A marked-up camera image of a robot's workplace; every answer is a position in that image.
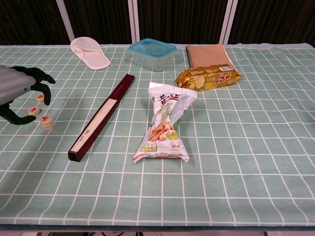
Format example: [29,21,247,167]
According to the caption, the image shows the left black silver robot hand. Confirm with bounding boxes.
[0,64,56,126]

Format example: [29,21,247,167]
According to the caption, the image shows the white disposable slipper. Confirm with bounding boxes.
[70,36,112,71]

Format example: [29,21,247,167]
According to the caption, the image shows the dark red folding fan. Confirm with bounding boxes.
[67,73,136,163]

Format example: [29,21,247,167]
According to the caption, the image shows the clear container with teal lid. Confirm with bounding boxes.
[128,38,177,72]

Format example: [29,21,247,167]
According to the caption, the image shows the white peanut snack bag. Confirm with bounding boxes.
[132,82,198,164]

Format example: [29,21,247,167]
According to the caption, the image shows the gold biscuit packet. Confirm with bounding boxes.
[175,64,243,92]

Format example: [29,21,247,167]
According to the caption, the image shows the brown spiral notebook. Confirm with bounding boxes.
[185,43,236,69]

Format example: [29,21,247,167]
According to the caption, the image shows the green checked tablecloth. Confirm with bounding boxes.
[0,43,315,227]

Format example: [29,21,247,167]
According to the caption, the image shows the white partition frame post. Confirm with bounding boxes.
[127,0,140,45]
[56,0,75,45]
[220,0,239,45]

